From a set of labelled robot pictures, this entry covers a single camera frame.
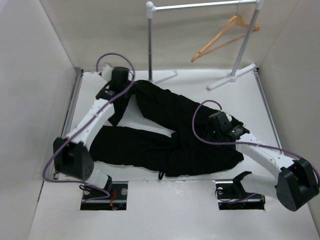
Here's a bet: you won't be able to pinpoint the black trousers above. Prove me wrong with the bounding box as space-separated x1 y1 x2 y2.
89 80 244 177

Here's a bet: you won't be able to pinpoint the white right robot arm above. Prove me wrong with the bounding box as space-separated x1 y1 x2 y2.
206 111 320 212

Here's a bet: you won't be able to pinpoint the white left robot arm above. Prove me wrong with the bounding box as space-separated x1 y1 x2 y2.
53 65 131 200

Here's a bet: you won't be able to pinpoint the wooden clothes hanger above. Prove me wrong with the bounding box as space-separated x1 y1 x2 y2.
191 10 260 63

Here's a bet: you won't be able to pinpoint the white metal clothes rack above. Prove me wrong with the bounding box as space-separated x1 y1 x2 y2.
144 0 264 91

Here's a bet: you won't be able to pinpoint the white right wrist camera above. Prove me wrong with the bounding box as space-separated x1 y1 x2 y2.
224 112 233 123

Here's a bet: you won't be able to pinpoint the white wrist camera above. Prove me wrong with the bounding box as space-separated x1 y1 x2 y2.
99 63 114 83
224 112 233 123

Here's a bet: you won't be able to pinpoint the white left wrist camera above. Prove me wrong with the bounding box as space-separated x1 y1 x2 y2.
99 63 114 83

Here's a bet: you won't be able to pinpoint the aluminium table edge rail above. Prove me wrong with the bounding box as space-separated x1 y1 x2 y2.
48 67 84 180

